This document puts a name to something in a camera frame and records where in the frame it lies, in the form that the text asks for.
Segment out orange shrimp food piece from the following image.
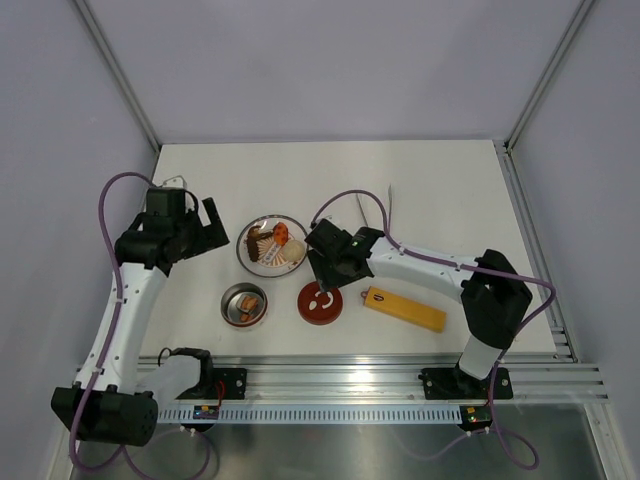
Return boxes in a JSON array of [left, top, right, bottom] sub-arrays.
[[236, 294, 260, 314]]

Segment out aluminium front rail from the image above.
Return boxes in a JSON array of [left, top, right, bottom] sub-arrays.
[[139, 352, 611, 405]]

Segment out white slotted cable duct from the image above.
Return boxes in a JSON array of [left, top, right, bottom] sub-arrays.
[[158, 403, 462, 426]]

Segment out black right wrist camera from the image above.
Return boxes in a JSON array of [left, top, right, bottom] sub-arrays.
[[305, 218, 352, 256]]

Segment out metal tongs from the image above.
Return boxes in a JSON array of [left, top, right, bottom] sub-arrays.
[[354, 184, 394, 231]]

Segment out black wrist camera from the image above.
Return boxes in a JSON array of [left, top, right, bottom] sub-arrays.
[[305, 218, 352, 256], [145, 187, 186, 217]]

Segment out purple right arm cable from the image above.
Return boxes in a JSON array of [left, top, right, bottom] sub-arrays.
[[309, 188, 558, 471]]

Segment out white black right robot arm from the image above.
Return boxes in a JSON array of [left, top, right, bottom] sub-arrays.
[[305, 219, 532, 399]]

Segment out aluminium frame post right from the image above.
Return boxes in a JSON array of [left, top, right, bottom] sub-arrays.
[[503, 0, 599, 155]]

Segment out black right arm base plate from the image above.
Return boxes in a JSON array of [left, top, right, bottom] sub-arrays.
[[418, 367, 514, 401]]

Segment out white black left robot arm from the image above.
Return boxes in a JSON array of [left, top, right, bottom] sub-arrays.
[[51, 188, 229, 446]]

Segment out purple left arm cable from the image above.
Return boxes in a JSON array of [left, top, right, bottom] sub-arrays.
[[67, 171, 222, 476]]

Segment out yellow cutlery case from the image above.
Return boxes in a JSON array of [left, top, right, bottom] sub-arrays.
[[361, 287, 447, 333]]

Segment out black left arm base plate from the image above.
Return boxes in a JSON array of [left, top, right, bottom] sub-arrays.
[[177, 368, 248, 401]]

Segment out round food plate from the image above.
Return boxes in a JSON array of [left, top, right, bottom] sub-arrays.
[[235, 214, 308, 278]]

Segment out brown food piece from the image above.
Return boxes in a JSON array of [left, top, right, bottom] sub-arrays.
[[246, 226, 263, 262]]

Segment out orange round food piece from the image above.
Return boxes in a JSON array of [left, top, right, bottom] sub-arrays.
[[272, 222, 289, 246]]

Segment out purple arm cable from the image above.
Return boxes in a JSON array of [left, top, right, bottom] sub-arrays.
[[67, 171, 222, 476], [309, 188, 558, 471]]

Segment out white steamed bun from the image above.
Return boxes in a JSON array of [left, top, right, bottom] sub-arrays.
[[280, 239, 306, 263]]

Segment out round steel lunch box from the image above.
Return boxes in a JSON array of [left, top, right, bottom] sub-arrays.
[[220, 282, 269, 330]]

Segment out red round lunch box lid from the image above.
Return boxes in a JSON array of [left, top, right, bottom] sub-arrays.
[[297, 282, 344, 326]]

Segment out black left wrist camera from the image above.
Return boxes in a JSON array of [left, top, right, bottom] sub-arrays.
[[145, 187, 186, 217]]

